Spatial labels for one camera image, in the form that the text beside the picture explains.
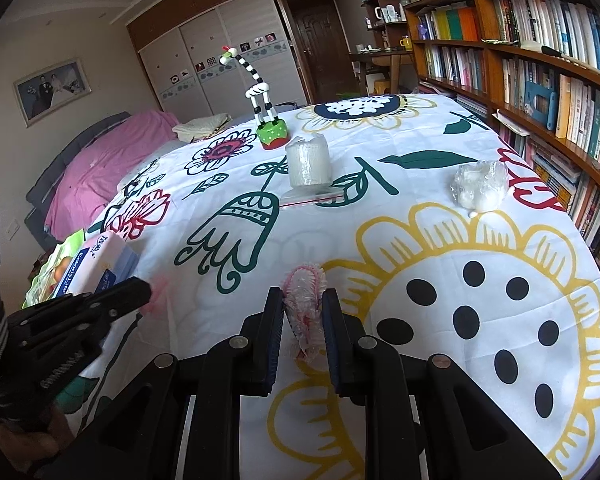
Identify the zebra giraffe toy figure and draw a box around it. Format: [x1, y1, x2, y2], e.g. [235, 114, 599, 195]
[219, 47, 290, 151]

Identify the wooden side desk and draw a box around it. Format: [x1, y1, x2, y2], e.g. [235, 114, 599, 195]
[349, 50, 414, 96]

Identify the bag of cotton balls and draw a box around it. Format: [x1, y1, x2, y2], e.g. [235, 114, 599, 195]
[450, 160, 509, 218]

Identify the pink bristle hair roller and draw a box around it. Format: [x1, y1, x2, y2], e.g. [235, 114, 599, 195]
[282, 263, 327, 362]

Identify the white sliding wardrobe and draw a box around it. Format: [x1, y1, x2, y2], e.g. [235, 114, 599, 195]
[126, 0, 308, 122]

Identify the framed wedding photo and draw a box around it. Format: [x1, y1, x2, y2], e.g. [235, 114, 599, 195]
[14, 58, 92, 127]

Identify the orange makeup sponge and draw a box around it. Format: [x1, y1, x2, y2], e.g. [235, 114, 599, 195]
[54, 258, 71, 283]

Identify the tissue pack blue label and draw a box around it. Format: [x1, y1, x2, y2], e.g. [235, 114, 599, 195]
[53, 232, 140, 298]

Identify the floral white tablecloth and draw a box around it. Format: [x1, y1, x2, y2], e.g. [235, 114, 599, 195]
[59, 96, 600, 479]

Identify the small wooden shelf unit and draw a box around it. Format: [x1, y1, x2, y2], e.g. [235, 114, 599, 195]
[361, 0, 408, 50]

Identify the person left hand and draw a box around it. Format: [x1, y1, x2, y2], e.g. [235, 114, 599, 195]
[0, 405, 74, 472]

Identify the green leaf plastic bowl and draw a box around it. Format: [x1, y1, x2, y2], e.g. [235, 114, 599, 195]
[22, 230, 85, 309]

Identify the dark wooden door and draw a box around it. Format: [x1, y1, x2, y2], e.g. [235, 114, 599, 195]
[287, 0, 360, 103]

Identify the folded cream blanket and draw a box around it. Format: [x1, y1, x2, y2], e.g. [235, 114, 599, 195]
[172, 113, 232, 143]

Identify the pink duvet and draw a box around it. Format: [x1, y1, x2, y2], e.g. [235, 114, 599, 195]
[44, 110, 178, 240]

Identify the wooden bookshelf with books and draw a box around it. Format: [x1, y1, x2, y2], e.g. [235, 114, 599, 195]
[404, 0, 600, 267]

